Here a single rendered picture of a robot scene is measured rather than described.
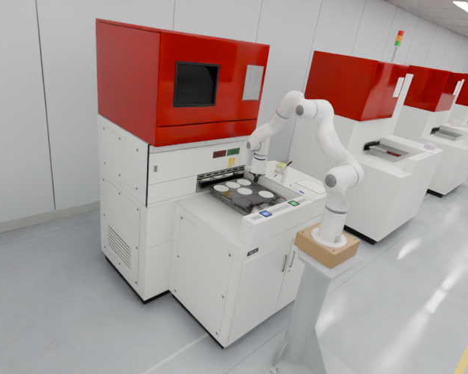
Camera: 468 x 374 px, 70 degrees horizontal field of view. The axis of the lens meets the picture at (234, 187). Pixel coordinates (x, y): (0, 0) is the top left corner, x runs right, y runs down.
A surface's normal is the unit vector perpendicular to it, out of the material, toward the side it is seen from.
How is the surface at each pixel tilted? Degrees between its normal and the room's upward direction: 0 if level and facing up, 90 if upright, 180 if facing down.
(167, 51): 90
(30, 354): 0
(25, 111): 90
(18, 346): 0
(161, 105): 90
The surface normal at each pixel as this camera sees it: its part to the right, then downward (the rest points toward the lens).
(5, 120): 0.68, 0.39
